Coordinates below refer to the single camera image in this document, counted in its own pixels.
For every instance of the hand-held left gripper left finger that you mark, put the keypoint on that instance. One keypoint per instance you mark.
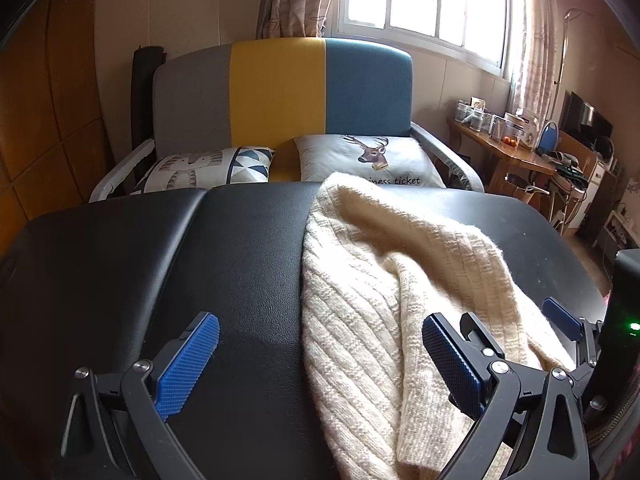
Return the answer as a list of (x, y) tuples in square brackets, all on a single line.
[(187, 365)]

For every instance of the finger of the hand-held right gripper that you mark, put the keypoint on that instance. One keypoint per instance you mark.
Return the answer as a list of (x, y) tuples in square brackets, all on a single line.
[(562, 317)]

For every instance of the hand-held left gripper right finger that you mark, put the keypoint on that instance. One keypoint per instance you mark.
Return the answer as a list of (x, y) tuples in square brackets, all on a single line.
[(452, 360)]

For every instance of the cream knit sweater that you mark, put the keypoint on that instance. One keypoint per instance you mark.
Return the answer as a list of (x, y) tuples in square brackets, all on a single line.
[(360, 310)]

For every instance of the white low shelf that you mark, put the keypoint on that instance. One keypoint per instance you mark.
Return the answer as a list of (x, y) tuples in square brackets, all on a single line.
[(617, 230)]

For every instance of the white cabinet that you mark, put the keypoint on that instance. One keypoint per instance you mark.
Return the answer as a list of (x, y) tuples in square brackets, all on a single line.
[(597, 190)]

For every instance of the wooden desk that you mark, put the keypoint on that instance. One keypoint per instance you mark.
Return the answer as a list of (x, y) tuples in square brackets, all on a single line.
[(515, 157)]

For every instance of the blue chair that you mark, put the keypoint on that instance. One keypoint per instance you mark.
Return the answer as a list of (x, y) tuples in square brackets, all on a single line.
[(550, 137)]

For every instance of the black flat screen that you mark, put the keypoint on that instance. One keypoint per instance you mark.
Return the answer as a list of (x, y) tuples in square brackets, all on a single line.
[(582, 112)]

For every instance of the large clear jar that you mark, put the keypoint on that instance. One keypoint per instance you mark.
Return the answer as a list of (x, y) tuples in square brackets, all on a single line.
[(520, 125)]

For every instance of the triangle print pillow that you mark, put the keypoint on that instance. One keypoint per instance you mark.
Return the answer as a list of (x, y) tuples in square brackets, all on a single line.
[(200, 167)]

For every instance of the small glass jar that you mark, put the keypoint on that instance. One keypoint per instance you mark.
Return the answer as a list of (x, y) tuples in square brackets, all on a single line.
[(463, 111), (477, 121)]

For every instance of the deer print pillow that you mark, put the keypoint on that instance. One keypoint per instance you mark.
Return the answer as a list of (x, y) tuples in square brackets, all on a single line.
[(330, 160)]

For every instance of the grey yellow blue sofa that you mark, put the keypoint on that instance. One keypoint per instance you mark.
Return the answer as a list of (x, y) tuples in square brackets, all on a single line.
[(277, 100)]

